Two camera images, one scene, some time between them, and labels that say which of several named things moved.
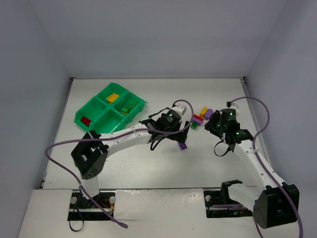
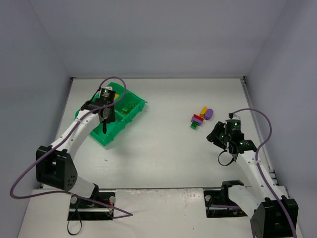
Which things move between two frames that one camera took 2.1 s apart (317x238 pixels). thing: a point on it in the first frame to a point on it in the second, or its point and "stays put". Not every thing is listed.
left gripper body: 182,132 to 106,117
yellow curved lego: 202,114 stays put
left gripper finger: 151,146 to 104,126
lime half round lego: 126,113 stays put
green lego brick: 132,105 stays put
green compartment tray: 104,113 stays put
